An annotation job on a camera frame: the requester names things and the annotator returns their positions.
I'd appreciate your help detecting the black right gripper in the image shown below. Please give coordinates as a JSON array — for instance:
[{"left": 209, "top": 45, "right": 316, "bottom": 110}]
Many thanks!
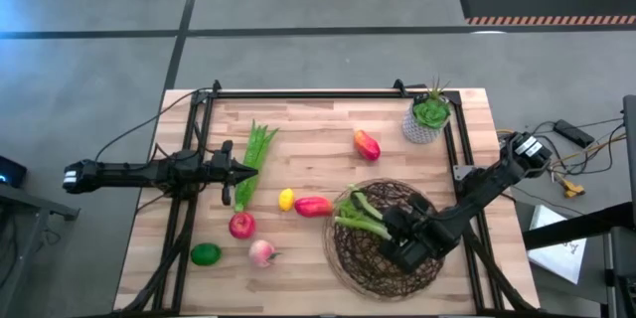
[{"left": 379, "top": 193, "right": 461, "bottom": 275}]

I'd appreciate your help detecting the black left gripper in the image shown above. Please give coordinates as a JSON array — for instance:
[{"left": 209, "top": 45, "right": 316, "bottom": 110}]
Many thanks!
[{"left": 208, "top": 139, "right": 260, "bottom": 207}]

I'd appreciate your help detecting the long green leafy vegetable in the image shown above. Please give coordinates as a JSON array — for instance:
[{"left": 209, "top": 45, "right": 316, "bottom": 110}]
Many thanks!
[{"left": 233, "top": 119, "right": 279, "bottom": 214}]

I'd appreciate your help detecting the green celery stalk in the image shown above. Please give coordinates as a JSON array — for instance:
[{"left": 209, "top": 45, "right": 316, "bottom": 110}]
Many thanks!
[{"left": 333, "top": 184, "right": 394, "bottom": 241}]

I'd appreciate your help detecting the pink peach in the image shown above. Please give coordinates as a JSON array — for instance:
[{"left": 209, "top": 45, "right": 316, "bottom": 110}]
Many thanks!
[{"left": 247, "top": 238, "right": 282, "bottom": 269}]

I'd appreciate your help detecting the dark wicker basket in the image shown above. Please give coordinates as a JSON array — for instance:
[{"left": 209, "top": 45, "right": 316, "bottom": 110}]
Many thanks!
[{"left": 328, "top": 178, "right": 446, "bottom": 298}]

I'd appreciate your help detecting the yellow lemon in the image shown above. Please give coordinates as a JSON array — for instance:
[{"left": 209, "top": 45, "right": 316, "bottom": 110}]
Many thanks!
[{"left": 278, "top": 188, "right": 296, "bottom": 213}]

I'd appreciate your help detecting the red apple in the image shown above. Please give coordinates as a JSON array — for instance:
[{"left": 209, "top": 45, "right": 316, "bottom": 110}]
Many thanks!
[{"left": 228, "top": 211, "right": 257, "bottom": 240}]

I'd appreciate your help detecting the round woven straw placemat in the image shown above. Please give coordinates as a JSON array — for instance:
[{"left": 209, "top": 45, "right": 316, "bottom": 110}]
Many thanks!
[{"left": 321, "top": 177, "right": 448, "bottom": 303}]

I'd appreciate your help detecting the green lime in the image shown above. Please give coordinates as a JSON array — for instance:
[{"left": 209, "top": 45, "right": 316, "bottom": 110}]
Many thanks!
[{"left": 190, "top": 241, "right": 224, "bottom": 267}]

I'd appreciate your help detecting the potted succulent in white pot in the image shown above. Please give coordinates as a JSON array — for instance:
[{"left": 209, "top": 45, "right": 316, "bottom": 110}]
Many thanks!
[{"left": 400, "top": 77, "right": 453, "bottom": 145}]

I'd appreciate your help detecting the white paper sheet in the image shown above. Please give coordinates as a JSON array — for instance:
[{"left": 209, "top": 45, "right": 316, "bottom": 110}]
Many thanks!
[{"left": 526, "top": 204, "right": 587, "bottom": 285}]

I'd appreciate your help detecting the yellow connector plug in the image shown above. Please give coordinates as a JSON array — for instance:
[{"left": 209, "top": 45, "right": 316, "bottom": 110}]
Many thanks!
[{"left": 560, "top": 178, "right": 586, "bottom": 199}]

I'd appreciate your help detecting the black power adapter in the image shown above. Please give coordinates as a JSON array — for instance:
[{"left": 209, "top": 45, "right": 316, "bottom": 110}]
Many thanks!
[{"left": 553, "top": 118, "right": 596, "bottom": 149}]

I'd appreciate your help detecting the grey side stand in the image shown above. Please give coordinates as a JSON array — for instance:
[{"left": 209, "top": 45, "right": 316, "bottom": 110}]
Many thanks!
[{"left": 0, "top": 183, "right": 80, "bottom": 304}]

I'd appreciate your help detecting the black device with blue light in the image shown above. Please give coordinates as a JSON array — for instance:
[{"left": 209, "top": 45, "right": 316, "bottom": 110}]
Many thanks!
[{"left": 0, "top": 155, "right": 29, "bottom": 189}]

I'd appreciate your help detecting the black aluminium table frame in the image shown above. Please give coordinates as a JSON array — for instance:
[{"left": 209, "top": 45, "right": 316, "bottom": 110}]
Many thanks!
[{"left": 121, "top": 79, "right": 541, "bottom": 317}]

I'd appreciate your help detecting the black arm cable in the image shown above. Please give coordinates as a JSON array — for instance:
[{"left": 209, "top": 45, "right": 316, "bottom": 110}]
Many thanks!
[{"left": 93, "top": 87, "right": 215, "bottom": 163}]

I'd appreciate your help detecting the black side workstation frame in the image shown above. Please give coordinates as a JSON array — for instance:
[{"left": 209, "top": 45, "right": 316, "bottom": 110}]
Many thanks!
[{"left": 521, "top": 93, "right": 636, "bottom": 318}]

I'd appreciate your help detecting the floor cable bundle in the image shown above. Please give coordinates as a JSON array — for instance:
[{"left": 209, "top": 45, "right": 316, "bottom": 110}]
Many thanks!
[{"left": 496, "top": 118, "right": 627, "bottom": 195}]

